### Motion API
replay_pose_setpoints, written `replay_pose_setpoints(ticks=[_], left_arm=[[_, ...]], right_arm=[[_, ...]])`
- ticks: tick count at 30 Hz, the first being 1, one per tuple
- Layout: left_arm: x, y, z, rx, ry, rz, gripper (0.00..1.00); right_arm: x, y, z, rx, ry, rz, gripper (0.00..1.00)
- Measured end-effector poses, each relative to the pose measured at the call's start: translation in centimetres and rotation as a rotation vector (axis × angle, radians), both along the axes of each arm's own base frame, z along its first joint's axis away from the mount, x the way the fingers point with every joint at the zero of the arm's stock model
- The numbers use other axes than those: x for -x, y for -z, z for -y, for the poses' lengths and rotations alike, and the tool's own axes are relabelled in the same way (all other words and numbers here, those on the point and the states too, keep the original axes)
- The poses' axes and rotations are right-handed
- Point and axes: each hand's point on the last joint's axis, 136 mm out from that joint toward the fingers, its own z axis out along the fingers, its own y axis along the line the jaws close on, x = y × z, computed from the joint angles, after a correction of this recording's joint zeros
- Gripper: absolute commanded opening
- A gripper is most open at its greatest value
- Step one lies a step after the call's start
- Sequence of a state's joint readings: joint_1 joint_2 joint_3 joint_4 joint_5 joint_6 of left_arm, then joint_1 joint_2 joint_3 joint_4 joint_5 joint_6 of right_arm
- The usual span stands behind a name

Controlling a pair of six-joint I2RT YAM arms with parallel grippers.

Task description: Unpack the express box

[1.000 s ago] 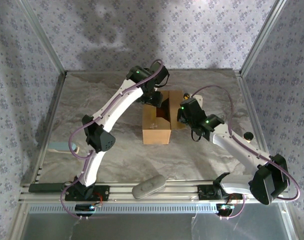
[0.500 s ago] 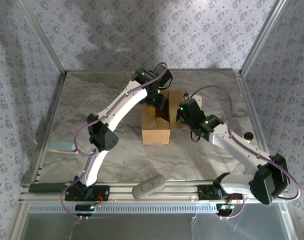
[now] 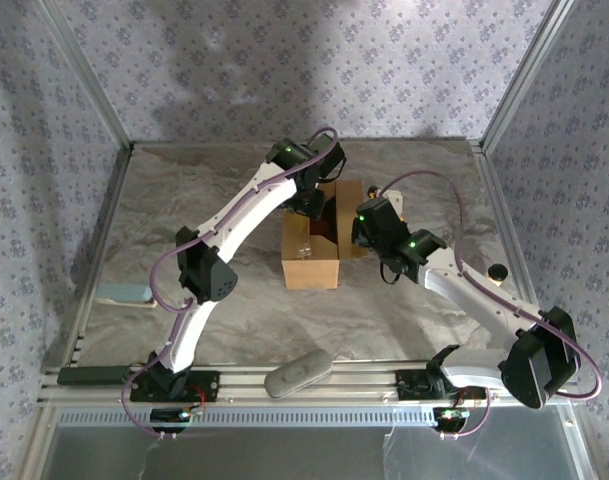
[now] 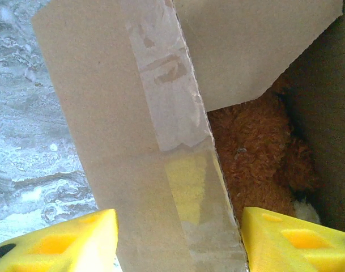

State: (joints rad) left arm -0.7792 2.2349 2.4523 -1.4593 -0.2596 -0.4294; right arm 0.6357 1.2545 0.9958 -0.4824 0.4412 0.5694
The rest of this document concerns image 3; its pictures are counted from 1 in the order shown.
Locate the pale blue flat object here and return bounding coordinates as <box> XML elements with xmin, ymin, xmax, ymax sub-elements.
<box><xmin>94</xmin><ymin>283</ymin><xmax>159</xmax><ymax>312</ymax></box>

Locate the aluminium corner post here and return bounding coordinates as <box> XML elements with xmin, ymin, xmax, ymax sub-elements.
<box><xmin>33</xmin><ymin>0</ymin><xmax>136</xmax><ymax>154</ymax></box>
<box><xmin>480</xmin><ymin>0</ymin><xmax>579</xmax><ymax>154</ymax></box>

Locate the aluminium front rail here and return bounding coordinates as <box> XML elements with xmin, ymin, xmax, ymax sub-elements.
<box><xmin>36</xmin><ymin>362</ymin><xmax>583</xmax><ymax>406</ymax></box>

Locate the circuit board green light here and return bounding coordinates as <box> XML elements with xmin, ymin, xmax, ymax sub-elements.
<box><xmin>150</xmin><ymin>407</ymin><xmax>205</xmax><ymax>434</ymax></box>
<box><xmin>432</xmin><ymin>407</ymin><xmax>471</xmax><ymax>432</ymax></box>

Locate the black flat bar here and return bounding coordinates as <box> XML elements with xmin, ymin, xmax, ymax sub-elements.
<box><xmin>57</xmin><ymin>367</ymin><xmax>130</xmax><ymax>387</ymax></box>

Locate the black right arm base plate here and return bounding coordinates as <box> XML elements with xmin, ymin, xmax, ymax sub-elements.
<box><xmin>396</xmin><ymin>369</ymin><xmax>488</xmax><ymax>401</ymax></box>

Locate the aluminium left side rail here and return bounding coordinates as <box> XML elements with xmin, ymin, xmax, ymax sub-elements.
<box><xmin>41</xmin><ymin>142</ymin><xmax>135</xmax><ymax>374</ymax></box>

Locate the brown cardboard express box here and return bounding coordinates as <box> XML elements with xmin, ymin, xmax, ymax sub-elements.
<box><xmin>280</xmin><ymin>179</ymin><xmax>371</xmax><ymax>291</ymax></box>

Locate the grey slotted cable duct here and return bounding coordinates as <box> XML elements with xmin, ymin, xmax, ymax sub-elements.
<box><xmin>56</xmin><ymin>405</ymin><xmax>570</xmax><ymax>426</ymax></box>

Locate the aluminium right corner post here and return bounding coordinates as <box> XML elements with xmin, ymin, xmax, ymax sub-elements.
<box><xmin>480</xmin><ymin>0</ymin><xmax>579</xmax><ymax>154</ymax></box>

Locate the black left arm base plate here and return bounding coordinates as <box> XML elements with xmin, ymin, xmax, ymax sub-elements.
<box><xmin>129</xmin><ymin>370</ymin><xmax>221</xmax><ymax>404</ymax></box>

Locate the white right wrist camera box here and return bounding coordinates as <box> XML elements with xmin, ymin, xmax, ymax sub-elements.
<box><xmin>382</xmin><ymin>187</ymin><xmax>405</xmax><ymax>214</ymax></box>

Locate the aluminium left corner post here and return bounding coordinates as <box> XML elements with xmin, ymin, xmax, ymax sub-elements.
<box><xmin>33</xmin><ymin>0</ymin><xmax>136</xmax><ymax>154</ymax></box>

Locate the wooden block black knob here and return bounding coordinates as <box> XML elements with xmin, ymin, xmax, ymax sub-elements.
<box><xmin>486</xmin><ymin>263</ymin><xmax>509</xmax><ymax>289</ymax></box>

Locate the grey oval fabric pad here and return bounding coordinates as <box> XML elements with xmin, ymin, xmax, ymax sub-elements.
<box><xmin>262</xmin><ymin>349</ymin><xmax>334</xmax><ymax>400</ymax></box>

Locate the aluminium right side rail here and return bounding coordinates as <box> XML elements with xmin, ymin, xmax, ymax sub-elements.
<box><xmin>469</xmin><ymin>139</ymin><xmax>540</xmax><ymax>311</ymax></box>

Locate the left circuit board green light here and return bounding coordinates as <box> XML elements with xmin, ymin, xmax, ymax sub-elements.
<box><xmin>150</xmin><ymin>407</ymin><xmax>205</xmax><ymax>434</ymax></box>

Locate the aluminium rail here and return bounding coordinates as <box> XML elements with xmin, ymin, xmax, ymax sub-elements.
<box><xmin>36</xmin><ymin>362</ymin><xmax>583</xmax><ymax>406</ymax></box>
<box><xmin>469</xmin><ymin>139</ymin><xmax>540</xmax><ymax>311</ymax></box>
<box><xmin>41</xmin><ymin>142</ymin><xmax>135</xmax><ymax>374</ymax></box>

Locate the right circuit board green light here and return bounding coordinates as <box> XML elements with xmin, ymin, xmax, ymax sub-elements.
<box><xmin>432</xmin><ymin>407</ymin><xmax>471</xmax><ymax>432</ymax></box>

